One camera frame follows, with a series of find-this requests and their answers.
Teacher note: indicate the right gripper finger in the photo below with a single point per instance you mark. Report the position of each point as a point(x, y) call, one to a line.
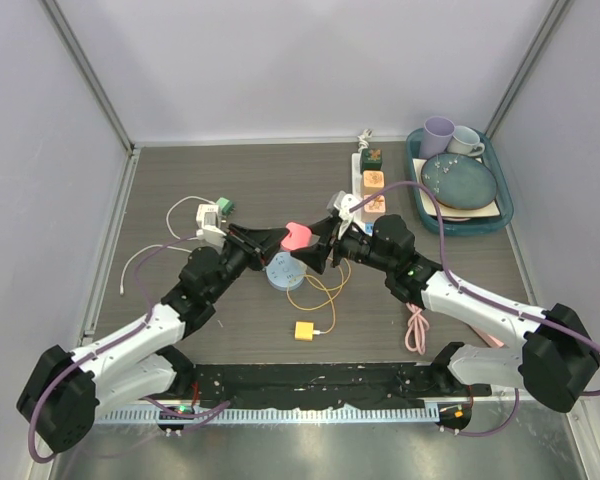
point(324, 233)
point(314, 256)

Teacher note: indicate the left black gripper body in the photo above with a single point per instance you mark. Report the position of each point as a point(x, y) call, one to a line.
point(234, 258)

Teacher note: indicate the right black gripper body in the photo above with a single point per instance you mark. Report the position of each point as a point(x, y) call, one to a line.
point(360, 248)

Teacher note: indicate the red pink charger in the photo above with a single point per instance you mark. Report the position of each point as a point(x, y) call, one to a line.
point(299, 236)

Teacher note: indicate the white multicolour power strip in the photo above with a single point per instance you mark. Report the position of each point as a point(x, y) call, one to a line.
point(363, 142)

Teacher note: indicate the pink cube socket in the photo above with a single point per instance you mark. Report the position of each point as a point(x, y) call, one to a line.
point(374, 209)

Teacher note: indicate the orange cube socket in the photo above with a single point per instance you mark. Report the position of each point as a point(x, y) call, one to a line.
point(372, 181)

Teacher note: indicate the dark green cube socket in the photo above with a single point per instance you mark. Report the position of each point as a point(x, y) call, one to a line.
point(371, 159)

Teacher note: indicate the pink power strip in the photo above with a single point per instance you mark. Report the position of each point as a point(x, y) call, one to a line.
point(490, 340)

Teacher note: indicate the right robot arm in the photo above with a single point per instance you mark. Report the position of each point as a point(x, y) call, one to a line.
point(548, 353)

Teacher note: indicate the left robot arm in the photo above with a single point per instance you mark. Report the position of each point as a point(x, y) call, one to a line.
point(61, 389)

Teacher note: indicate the green plug adapter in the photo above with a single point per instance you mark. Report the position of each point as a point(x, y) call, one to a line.
point(226, 206)

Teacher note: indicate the round light blue socket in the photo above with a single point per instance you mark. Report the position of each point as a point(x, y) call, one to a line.
point(285, 273)

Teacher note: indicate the pink round plate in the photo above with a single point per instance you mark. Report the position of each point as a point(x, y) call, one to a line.
point(456, 219)

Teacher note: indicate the yellow charger block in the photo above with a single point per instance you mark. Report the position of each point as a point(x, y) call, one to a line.
point(304, 331)

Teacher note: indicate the dark blue plate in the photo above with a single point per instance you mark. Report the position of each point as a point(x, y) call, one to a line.
point(458, 181)

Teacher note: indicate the teal plastic tray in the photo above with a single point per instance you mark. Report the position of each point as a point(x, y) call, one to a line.
point(462, 186)

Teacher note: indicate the cream square plate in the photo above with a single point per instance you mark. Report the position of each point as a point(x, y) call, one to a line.
point(462, 210)

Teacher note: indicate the purple cup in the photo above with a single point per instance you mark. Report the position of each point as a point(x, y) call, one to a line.
point(437, 133)

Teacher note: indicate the grey blue mug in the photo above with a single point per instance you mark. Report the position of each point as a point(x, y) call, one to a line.
point(466, 141)

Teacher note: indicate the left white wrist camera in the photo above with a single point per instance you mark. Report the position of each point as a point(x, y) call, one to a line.
point(209, 226)

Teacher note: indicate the black mounting base plate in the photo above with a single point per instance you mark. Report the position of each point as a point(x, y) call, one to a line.
point(366, 386)

